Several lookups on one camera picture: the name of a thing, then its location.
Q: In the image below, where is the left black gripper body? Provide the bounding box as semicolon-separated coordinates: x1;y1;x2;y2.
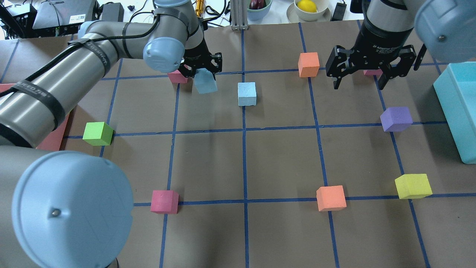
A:
183;29;212;71

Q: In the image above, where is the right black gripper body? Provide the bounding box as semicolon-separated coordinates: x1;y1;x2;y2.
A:
350;22;427;71

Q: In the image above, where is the light blue block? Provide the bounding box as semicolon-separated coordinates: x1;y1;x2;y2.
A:
238;82;257;106
194;68;218;94

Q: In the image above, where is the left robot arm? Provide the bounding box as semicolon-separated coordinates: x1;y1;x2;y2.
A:
1;0;222;268

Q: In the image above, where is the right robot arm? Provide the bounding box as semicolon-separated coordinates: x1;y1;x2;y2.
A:
326;0;476;89

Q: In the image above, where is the red block right far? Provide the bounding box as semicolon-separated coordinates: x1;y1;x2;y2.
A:
167;70;188;84

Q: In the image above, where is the red block left far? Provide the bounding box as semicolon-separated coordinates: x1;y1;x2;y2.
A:
363;69;383;76

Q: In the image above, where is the orange block right far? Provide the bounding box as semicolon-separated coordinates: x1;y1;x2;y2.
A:
298;52;320;78

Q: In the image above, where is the black power adapter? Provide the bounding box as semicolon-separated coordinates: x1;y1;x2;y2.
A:
330;2;347;21

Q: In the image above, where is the cyan plastic bin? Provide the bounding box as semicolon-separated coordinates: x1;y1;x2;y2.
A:
433;61;476;164

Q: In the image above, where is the purple block right side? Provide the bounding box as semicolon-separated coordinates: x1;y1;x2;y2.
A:
380;106;413;132

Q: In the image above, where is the beige bowl with lemon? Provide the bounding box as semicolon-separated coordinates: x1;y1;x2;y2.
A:
287;0;331;23

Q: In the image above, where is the green bowl with fruit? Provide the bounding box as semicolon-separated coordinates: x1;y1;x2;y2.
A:
247;0;273;21

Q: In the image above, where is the green block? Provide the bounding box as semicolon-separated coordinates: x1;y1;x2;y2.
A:
82;122;114;146

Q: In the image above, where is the yellow block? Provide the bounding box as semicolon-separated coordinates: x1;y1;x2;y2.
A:
395;174;433;200

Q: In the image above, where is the red block near base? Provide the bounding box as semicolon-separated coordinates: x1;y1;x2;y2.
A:
150;190;180;214

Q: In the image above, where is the orange block near base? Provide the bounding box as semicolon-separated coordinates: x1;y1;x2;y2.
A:
316;185;347;212

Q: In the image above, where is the pink plastic bin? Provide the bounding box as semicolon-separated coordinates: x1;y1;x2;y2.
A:
0;83;70;151

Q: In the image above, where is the aluminium frame post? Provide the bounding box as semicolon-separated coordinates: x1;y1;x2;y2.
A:
230;0;249;31

